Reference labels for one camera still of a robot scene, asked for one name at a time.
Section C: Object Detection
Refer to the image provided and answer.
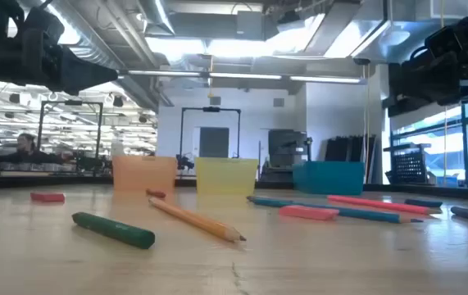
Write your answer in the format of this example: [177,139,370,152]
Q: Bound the black leaning panels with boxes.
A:
[325,134,377,163]

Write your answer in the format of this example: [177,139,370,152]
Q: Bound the blue pencil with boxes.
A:
[246,195,424,225]

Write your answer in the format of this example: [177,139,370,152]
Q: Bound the pink pencil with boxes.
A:
[326,194,443,216]

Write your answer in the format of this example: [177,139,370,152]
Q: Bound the beige hanging cord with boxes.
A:
[361,64,372,184]

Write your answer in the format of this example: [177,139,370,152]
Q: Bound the green crayon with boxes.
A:
[71,211,157,250]

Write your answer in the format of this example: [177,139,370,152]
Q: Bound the teal plastic bin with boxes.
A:
[293,161,366,196]

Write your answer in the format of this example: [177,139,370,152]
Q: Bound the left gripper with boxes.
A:
[0,0,119,96]

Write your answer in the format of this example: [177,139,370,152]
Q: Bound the pink eraser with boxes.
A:
[278,204,340,222]

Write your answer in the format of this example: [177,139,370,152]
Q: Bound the person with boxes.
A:
[0,132,75,166]

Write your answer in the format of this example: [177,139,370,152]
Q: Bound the black rig frame with camera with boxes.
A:
[179,107,242,163]

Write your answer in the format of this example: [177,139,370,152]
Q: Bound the orange translucent bin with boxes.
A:
[112,155,178,192]

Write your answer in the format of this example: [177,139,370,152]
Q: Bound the black cabinet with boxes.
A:
[260,129,313,183]

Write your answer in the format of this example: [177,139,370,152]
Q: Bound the grey door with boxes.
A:
[198,126,230,159]

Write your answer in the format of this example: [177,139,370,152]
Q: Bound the ceiling light strip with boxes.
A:
[126,69,364,85]

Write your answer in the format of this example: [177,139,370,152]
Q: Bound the yellow translucent bin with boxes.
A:
[195,157,259,196]

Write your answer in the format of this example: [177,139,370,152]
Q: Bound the black aluminium table frame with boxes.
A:
[0,174,468,202]

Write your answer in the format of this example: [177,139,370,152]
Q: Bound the black perforated crate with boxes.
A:
[384,143,434,185]

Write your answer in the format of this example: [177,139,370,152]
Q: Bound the red eraser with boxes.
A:
[30,192,66,203]

